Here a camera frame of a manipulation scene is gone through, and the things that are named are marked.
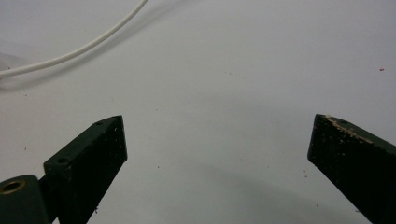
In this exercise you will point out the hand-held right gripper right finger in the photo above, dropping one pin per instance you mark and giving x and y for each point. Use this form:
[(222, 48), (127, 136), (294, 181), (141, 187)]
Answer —
[(351, 165)]

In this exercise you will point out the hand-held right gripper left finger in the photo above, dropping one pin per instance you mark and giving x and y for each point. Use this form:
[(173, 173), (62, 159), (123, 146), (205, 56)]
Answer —
[(90, 161)]

